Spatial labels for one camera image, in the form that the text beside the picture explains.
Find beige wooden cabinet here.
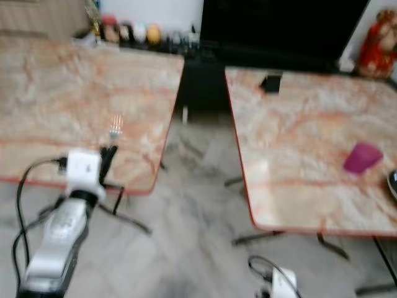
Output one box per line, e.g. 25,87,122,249
0,0,94,39

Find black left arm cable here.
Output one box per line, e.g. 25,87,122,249
11,156,69,283

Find yellow round ornament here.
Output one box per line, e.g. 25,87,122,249
146,24,162,46

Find black metal table legs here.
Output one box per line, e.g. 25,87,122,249
225,175,397,296
112,104,189,235

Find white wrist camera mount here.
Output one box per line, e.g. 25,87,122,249
66,150,102,188
269,266,300,298

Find small black box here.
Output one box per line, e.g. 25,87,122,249
261,73,285,94

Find dark bowl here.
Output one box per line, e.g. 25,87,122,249
386,168,397,201

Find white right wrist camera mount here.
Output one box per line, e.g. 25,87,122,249
269,266,300,298

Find red lidded jar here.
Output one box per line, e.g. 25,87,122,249
102,16,121,43

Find black television screen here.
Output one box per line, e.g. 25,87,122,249
199,0,371,61

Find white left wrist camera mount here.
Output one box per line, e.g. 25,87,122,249
66,150,102,188

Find red and gold figurine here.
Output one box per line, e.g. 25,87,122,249
355,7,397,81

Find magenta plastic cup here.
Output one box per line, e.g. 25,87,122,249
342,142,384,176

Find white round ornament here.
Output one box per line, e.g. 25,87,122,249
132,23,148,43

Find dark small ornament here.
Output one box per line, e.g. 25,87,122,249
120,22,133,43

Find silver metal fork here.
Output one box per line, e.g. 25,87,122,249
109,114,123,148

